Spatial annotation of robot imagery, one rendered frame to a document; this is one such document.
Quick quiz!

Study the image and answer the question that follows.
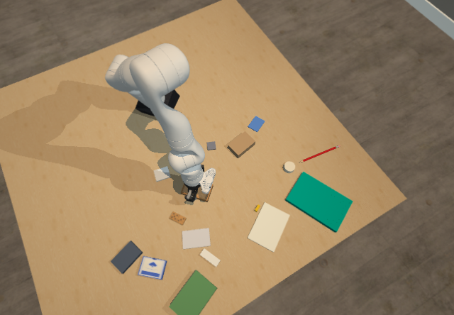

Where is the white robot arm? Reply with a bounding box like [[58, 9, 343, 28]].
[[105, 43, 216, 194]]

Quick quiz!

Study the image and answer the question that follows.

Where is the brown wooden domino tile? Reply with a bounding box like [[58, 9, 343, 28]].
[[170, 212, 187, 225]]

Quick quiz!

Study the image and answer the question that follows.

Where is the grey flat rectangular card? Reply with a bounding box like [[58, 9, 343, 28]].
[[182, 228, 211, 249]]

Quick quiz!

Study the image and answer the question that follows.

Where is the brown wooden ball puzzle tray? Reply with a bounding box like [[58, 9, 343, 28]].
[[181, 185, 213, 202]]

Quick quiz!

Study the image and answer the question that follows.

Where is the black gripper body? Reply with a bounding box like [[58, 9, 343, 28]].
[[184, 184, 201, 192]]

